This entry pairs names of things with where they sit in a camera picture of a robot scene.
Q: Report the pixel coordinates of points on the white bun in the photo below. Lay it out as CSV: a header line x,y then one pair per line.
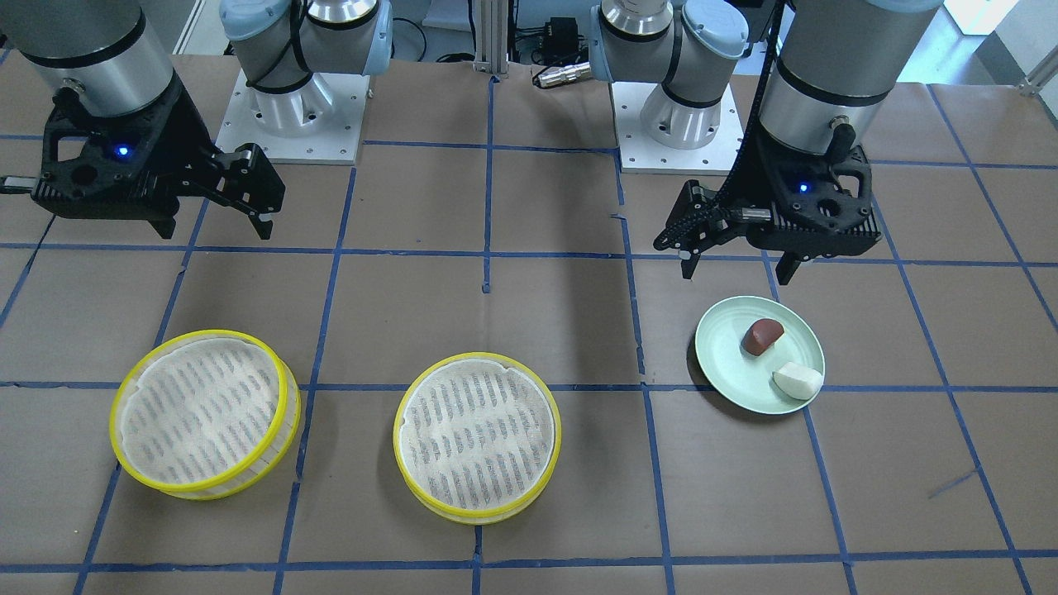
x,y
798,381

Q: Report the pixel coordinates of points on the brown bun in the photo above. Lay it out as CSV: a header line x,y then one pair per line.
x,y
761,336

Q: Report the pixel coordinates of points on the black power adapter box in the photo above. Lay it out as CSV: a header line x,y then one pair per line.
x,y
560,38

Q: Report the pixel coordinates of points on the aluminium frame post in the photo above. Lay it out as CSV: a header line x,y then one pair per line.
x,y
491,28

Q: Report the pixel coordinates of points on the yellow steamer basket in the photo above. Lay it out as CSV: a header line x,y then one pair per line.
x,y
205,415
477,437

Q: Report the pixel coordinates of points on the light green plate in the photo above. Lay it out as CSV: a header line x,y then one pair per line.
x,y
760,355

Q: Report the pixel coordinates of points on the silver cylindrical connector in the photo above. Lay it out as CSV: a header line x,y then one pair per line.
x,y
556,76

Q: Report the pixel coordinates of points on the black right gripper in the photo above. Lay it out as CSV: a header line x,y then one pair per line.
x,y
180,147

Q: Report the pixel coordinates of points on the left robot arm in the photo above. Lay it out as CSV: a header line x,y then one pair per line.
x,y
821,84

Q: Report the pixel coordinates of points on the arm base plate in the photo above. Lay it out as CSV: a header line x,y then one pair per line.
x,y
659,136
318,124

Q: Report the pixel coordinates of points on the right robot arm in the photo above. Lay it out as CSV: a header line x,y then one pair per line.
x,y
109,55

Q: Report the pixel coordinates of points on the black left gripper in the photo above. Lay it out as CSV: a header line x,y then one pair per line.
x,y
757,183

